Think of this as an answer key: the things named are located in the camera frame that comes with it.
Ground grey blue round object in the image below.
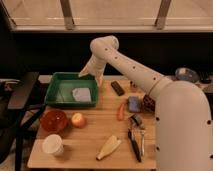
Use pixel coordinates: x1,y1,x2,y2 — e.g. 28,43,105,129
175,67,199,83

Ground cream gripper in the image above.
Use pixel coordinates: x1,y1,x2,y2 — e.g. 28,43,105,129
78,55,104,86

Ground red yellow apple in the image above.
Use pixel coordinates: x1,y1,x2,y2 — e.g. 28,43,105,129
71,113,86,128

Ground black handled tongs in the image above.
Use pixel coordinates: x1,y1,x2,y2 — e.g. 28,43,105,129
128,114,145,162

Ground small dark metal cup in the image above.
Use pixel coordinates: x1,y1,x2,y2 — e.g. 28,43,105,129
130,81,138,89

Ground orange plastic bowl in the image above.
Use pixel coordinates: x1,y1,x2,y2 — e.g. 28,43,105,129
40,110,68,133

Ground blue sponge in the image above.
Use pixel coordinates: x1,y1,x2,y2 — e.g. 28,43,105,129
128,96,141,113

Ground small grey towel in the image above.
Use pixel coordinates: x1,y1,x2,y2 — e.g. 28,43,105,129
72,88,91,102

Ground wooden board table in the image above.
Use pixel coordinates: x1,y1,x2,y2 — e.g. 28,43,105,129
28,79,156,170

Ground white paper cup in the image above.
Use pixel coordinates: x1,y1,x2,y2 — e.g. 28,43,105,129
42,134,64,156

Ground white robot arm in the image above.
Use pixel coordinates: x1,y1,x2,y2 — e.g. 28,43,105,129
80,36,213,171

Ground black rectangular bar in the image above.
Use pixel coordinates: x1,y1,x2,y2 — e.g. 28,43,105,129
111,81,125,96

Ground orange carrot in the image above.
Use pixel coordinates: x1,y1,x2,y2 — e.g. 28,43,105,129
117,102,126,121

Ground green plastic tray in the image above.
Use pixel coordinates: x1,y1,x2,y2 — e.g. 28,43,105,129
45,72,98,108

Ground dark red bowl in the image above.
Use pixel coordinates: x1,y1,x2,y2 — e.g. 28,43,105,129
143,95,155,112

